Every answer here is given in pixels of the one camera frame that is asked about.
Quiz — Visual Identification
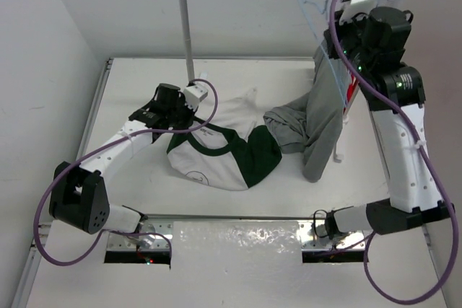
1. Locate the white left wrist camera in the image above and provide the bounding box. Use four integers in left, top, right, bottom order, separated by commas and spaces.
183, 84, 208, 112

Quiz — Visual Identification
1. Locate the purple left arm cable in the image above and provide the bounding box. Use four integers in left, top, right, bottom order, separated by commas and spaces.
32, 79, 219, 268

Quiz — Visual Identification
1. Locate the red white shirt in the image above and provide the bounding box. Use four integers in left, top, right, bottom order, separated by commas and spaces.
344, 74, 358, 115

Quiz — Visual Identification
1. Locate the white green raglan t-shirt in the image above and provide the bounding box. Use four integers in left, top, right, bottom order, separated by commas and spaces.
167, 87, 282, 191

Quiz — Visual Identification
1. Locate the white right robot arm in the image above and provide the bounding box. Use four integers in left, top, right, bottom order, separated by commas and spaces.
324, 6, 456, 237

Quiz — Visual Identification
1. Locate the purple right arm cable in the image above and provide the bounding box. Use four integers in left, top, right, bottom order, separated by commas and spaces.
326, 0, 458, 304

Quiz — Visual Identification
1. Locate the metal base plate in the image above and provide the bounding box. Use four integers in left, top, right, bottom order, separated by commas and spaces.
108, 219, 367, 255

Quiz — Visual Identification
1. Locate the grey t-shirt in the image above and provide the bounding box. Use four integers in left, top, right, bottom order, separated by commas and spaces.
263, 41, 351, 182

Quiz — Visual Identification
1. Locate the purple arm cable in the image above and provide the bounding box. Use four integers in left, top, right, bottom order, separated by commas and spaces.
326, 0, 458, 304
32, 79, 219, 268

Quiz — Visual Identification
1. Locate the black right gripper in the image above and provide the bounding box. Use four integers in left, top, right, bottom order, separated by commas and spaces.
324, 6, 370, 74

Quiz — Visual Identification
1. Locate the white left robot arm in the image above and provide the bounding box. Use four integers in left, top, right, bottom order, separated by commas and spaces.
49, 83, 208, 234

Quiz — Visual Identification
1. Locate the light blue wire hanger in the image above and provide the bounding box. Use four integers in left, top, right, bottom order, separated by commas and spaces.
295, 0, 353, 107

